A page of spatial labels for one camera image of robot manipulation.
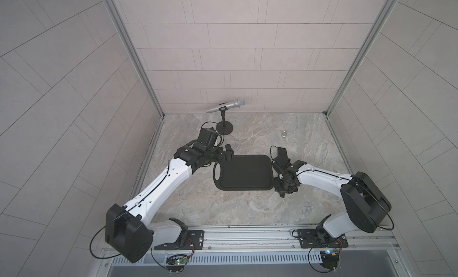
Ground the black cutting board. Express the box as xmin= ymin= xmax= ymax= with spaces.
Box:
xmin=213 ymin=155 xmax=274 ymax=191

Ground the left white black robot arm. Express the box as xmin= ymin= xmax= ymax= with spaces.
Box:
xmin=104 ymin=144 xmax=234 ymax=263

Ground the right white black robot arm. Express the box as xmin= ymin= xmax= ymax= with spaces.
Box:
xmin=272 ymin=157 xmax=392 ymax=245

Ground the right green circuit board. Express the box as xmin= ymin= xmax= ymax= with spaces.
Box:
xmin=320 ymin=251 xmax=341 ymax=271

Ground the green circuit board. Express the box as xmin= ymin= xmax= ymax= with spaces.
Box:
xmin=165 ymin=254 xmax=190 ymax=273
xmin=320 ymin=251 xmax=341 ymax=271

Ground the left green circuit board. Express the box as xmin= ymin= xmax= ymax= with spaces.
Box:
xmin=165 ymin=254 xmax=190 ymax=273

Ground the black microphone stand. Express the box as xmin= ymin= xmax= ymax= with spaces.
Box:
xmin=216 ymin=107 xmax=233 ymax=136

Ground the silver microphone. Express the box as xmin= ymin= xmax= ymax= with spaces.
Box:
xmin=206 ymin=99 xmax=245 ymax=113

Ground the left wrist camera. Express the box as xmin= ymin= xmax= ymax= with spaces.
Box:
xmin=197 ymin=127 xmax=219 ymax=147

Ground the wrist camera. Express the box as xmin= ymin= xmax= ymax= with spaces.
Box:
xmin=276 ymin=147 xmax=289 ymax=163
xmin=197 ymin=127 xmax=219 ymax=147

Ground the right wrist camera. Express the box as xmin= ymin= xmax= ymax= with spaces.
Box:
xmin=276 ymin=147 xmax=289 ymax=163

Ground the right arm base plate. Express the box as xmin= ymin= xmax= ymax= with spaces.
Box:
xmin=292 ymin=229 xmax=349 ymax=249

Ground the aluminium mounting rail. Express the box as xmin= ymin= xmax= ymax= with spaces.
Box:
xmin=152 ymin=225 xmax=399 ymax=253

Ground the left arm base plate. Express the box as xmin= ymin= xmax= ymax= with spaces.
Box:
xmin=153 ymin=230 xmax=205 ymax=251

